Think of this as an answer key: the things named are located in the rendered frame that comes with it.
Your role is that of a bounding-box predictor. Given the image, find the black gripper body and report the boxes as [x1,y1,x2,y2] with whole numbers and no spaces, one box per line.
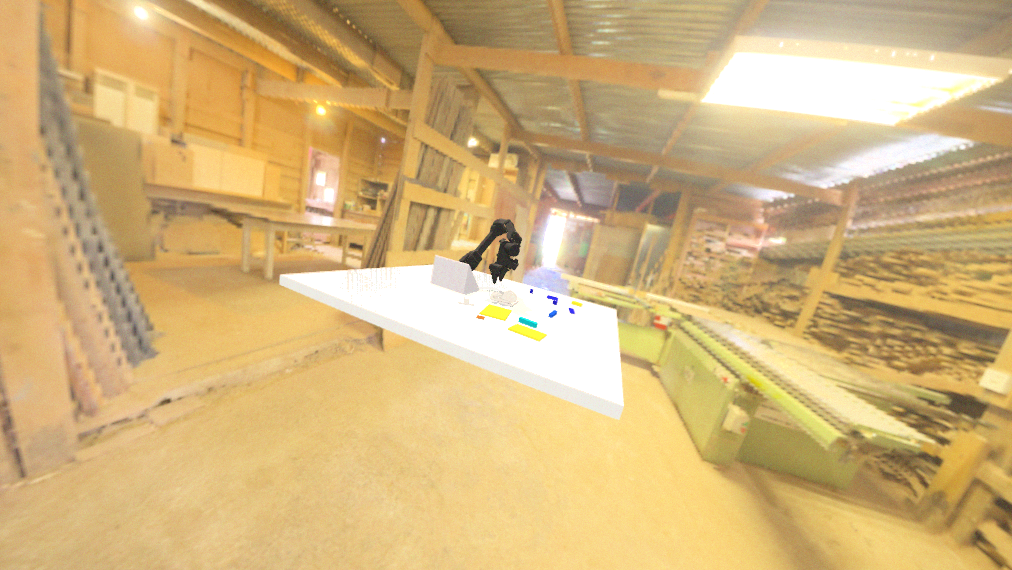
[489,252,511,272]

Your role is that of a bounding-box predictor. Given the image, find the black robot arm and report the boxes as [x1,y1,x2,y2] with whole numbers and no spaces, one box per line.
[459,218,522,271]

